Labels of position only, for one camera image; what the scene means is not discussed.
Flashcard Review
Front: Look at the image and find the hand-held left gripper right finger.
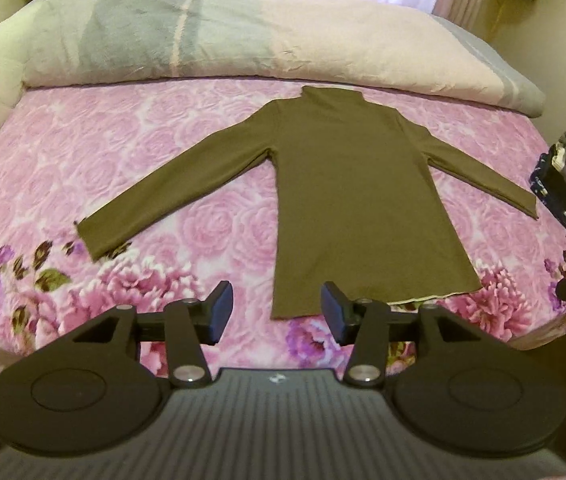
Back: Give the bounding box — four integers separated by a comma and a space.
319, 281, 501, 388

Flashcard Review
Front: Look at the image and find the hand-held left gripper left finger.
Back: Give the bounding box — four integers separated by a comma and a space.
70, 280, 236, 388

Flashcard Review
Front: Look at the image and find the olive long-sleeve sweater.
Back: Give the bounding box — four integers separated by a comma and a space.
75, 85, 540, 320

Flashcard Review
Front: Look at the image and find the grey and pink rolled comforter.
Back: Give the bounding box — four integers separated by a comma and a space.
23, 0, 546, 118

